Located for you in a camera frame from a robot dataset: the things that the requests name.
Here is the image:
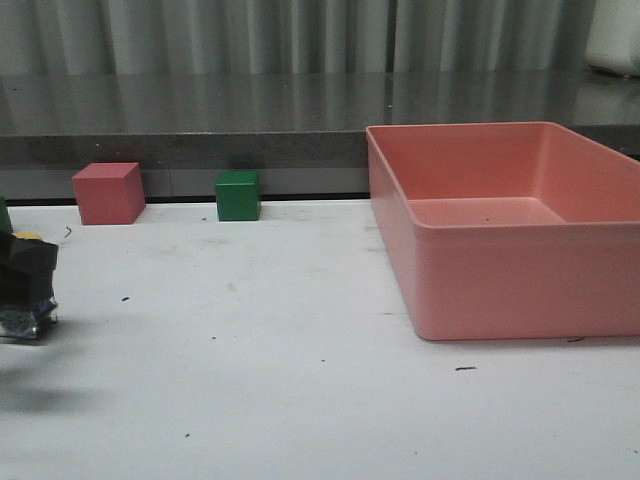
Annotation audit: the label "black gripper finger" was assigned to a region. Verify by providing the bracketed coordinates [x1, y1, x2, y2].
[1, 232, 58, 306]

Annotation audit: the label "yellow push button switch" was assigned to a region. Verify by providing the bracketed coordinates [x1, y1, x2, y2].
[1, 236, 57, 339]

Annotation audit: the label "green cube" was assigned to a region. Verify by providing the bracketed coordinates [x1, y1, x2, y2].
[215, 171, 261, 221]
[0, 196, 13, 234]

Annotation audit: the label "pink cube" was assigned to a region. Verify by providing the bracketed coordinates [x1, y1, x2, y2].
[71, 162, 146, 225]

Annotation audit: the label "pink plastic bin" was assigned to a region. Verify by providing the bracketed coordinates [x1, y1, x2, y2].
[366, 122, 639, 341]

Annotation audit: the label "white container in background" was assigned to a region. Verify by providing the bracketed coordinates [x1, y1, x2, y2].
[585, 0, 639, 77]

